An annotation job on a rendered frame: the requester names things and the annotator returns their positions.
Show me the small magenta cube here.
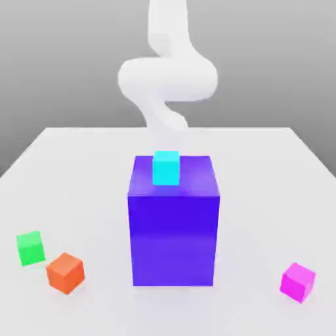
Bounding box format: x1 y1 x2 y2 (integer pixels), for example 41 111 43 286
279 262 317 305

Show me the small cyan cube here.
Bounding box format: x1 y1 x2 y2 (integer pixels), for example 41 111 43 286
152 150 180 186

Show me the small green cube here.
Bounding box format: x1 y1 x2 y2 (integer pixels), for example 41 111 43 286
16 230 47 267

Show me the small orange cube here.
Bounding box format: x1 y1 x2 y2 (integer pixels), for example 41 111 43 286
46 251 85 295

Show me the large purple box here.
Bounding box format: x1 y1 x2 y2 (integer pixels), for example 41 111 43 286
127 155 221 287

